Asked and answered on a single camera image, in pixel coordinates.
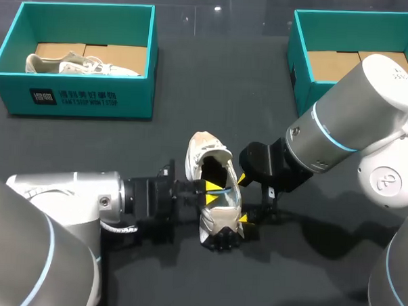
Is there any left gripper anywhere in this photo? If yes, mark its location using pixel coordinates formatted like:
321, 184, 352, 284
122, 156, 222, 227

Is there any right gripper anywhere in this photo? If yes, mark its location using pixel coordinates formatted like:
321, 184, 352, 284
235, 135, 316, 227

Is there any black and blue insole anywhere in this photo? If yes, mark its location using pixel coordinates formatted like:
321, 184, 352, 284
214, 186, 240, 209

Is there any white sneaker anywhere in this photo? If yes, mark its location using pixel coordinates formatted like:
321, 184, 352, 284
24, 49, 144, 79
181, 130, 252, 255

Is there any teal box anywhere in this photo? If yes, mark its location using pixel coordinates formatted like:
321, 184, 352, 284
284, 6, 408, 123
0, 0, 161, 122

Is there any white cable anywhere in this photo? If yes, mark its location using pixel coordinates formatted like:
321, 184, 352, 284
100, 221, 140, 235

